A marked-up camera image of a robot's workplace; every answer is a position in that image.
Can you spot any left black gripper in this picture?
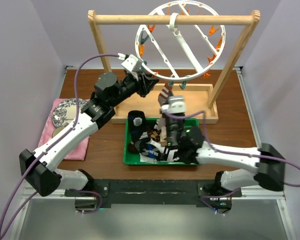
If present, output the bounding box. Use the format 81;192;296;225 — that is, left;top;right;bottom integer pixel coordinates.
109;70;159;108

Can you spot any wooden hanger rack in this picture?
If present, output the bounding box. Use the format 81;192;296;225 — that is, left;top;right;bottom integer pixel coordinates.
87;9;261;125

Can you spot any green plastic bin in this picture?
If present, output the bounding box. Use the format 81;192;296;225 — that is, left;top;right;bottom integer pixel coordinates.
123;117;199;166

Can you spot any white round clip hanger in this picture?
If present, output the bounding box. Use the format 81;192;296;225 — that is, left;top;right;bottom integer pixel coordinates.
135;0;226;90

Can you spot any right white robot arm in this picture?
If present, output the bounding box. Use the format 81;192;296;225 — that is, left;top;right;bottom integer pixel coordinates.
163;113;285;197

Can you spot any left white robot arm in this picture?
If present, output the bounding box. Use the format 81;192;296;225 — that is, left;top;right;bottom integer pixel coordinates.
19;72;159;197

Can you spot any black blue sports sock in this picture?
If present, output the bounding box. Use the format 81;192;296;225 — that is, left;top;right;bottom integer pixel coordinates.
127;110;168;162

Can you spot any blue patterned plate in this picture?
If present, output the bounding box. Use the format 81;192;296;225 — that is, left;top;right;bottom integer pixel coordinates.
51;98;77;128

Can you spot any pink cloth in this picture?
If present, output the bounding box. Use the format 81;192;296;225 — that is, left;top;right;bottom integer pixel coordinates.
37;98;90;161

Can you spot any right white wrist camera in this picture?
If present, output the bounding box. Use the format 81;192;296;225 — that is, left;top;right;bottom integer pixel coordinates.
160;95;186;116

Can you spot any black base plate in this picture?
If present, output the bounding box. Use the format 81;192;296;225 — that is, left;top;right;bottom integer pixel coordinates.
64;178;243;210

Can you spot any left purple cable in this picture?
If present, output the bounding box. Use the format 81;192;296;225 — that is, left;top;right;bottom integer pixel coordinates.
0;53;121;240

